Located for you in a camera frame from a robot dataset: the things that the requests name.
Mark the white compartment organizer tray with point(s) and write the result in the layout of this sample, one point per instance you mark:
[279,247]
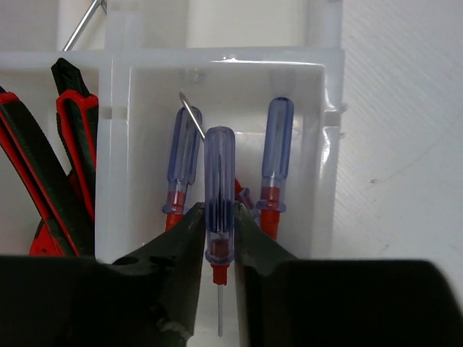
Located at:
[273,51]

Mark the yellow screwdriver short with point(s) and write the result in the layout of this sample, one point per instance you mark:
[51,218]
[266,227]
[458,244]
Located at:
[83,23]

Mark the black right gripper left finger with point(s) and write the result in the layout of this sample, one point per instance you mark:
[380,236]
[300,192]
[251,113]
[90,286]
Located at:
[148,297]

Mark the blue screwdriver horizontal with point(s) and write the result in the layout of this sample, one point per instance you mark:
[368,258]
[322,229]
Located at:
[182,166]

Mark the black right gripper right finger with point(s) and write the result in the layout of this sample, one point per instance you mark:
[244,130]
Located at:
[283,300]

